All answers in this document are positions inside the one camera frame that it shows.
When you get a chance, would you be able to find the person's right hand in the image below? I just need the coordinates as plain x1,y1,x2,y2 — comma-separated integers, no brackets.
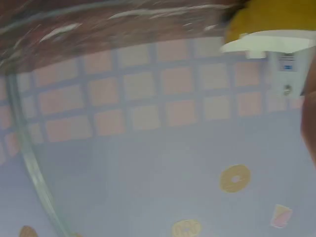
300,89,316,169

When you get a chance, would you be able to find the white flat plastic piece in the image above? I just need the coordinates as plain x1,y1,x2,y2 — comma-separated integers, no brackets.
219,29,316,59

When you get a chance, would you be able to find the yellow rounded object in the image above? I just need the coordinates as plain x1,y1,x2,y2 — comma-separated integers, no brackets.
223,0,316,44

